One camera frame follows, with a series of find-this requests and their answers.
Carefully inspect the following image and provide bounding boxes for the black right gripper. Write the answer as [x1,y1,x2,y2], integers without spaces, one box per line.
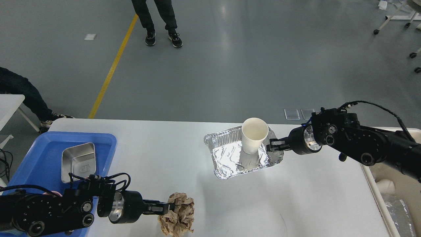
[266,125,322,155]

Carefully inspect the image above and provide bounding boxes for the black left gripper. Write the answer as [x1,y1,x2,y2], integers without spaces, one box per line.
[108,190,175,224]

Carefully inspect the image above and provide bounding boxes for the brown paper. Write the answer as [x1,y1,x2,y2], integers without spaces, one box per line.
[158,192,195,237]

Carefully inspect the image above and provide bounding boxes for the white paper cup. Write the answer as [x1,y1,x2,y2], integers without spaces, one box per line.
[241,118,269,154]

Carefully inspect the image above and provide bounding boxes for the aluminium foil tray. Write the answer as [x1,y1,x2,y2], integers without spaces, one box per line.
[204,126,284,180]

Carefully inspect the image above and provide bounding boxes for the stainless steel rectangular container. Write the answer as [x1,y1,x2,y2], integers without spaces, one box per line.
[61,143,96,183]

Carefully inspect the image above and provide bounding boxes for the pink ribbed mug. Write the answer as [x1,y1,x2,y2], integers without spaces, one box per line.
[43,191,63,197]

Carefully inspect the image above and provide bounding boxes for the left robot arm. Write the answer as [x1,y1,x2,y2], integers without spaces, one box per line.
[1,173,175,237]

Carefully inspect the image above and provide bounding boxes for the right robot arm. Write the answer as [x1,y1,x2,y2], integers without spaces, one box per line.
[266,100,421,182]

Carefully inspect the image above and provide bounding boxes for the left floor plate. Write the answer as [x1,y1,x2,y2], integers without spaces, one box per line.
[284,109,300,120]

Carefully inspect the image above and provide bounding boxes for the floor plate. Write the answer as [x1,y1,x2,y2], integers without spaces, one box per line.
[284,109,300,120]
[300,108,315,120]

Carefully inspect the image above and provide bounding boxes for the right floor plate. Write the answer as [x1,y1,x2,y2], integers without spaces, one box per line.
[300,108,315,120]

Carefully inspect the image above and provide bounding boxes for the white cup in bin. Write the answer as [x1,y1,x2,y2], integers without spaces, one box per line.
[376,179,395,196]

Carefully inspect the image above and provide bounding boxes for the beige plastic bin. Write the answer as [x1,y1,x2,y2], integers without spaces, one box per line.
[362,127,421,237]

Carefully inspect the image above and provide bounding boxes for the clear plastic in bin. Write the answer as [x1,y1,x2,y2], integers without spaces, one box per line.
[382,194,417,237]

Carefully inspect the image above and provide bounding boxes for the standing person right shoe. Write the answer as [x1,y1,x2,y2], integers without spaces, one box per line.
[168,32,183,48]

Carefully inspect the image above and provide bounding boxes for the standing person shoe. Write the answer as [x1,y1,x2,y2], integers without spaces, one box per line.
[168,32,183,48]
[145,31,156,47]

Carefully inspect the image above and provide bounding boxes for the standing person left shoe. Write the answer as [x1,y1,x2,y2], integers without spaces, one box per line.
[145,31,156,47]

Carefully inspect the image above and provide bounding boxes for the standing person legs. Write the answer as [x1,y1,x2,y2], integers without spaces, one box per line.
[131,0,178,33]

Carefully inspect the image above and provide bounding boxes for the seated person leg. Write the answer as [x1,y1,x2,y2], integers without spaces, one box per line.
[0,67,75,133]

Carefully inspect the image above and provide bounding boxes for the white cart frame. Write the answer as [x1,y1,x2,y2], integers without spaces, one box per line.
[373,0,421,36]

